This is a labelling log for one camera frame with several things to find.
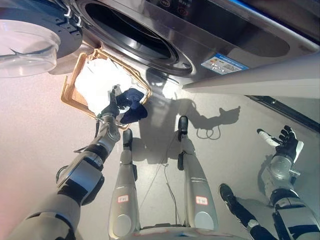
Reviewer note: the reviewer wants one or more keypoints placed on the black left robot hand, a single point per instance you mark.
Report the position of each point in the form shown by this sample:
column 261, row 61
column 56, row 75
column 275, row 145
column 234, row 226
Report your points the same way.
column 110, row 110

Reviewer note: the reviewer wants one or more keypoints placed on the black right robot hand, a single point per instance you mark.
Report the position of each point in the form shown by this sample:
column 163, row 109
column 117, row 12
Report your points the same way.
column 287, row 147

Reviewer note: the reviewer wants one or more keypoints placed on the white cloth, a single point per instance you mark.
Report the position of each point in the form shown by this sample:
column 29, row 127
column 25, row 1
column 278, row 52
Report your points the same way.
column 100, row 80

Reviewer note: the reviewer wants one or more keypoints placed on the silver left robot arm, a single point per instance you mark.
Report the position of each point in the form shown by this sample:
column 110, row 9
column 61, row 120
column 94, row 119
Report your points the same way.
column 80, row 175

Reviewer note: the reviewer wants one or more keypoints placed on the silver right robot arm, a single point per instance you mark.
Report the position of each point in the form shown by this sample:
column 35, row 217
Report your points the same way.
column 287, row 195

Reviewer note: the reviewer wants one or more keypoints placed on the tan wicker laundry basket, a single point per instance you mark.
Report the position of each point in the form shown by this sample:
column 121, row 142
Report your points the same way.
column 72, row 92

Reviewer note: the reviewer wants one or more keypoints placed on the round washing machine door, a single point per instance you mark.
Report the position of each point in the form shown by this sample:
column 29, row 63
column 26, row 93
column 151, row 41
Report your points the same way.
column 30, row 45

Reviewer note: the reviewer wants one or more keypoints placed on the grey front-load washing machine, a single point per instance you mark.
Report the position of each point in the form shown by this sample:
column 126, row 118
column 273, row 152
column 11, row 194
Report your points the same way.
column 212, row 32

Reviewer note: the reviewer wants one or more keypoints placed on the navy blue cloth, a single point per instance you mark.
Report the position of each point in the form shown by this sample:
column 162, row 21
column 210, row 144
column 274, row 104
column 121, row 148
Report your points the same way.
column 135, row 115

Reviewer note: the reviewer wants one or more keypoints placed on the black left robot foot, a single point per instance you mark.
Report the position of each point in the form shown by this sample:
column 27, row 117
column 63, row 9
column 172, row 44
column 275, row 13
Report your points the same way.
column 127, row 140

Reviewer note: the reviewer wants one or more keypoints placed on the black robot foot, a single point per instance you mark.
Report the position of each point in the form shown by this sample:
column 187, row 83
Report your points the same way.
column 127, row 140
column 183, row 125

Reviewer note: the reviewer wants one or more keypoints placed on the white cabinet side panel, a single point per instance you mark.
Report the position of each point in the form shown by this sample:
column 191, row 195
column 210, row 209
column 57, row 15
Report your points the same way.
column 270, row 77

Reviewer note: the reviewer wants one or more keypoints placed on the black right robot foot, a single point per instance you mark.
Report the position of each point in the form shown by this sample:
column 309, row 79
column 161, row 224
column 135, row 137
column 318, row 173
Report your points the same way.
column 183, row 125

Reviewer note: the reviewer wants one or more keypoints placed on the black sneaker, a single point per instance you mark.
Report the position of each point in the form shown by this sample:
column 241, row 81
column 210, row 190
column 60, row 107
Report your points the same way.
column 227, row 196

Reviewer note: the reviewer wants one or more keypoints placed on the person leg black trousers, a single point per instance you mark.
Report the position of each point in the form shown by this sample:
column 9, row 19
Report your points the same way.
column 250, row 220

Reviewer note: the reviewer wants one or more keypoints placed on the silver left robot leg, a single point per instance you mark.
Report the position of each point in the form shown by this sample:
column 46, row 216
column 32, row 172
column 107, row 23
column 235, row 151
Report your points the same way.
column 123, row 200

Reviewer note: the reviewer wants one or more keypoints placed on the silver robot leg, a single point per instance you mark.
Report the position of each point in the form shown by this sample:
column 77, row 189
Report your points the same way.
column 197, row 190
column 123, row 200

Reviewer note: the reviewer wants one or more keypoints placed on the silver right robot leg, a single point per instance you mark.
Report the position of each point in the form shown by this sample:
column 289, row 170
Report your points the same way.
column 197, row 190

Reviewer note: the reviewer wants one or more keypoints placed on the blue warning sticker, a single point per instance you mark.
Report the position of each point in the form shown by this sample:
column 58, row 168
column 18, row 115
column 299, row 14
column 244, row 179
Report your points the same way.
column 223, row 63

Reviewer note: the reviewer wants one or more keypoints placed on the grey robot waist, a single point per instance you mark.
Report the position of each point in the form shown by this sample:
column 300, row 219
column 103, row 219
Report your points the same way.
column 185, row 233

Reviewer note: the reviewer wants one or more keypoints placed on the black sliding door frame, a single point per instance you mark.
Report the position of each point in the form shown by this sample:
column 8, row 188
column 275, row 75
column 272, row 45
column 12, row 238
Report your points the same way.
column 287, row 110

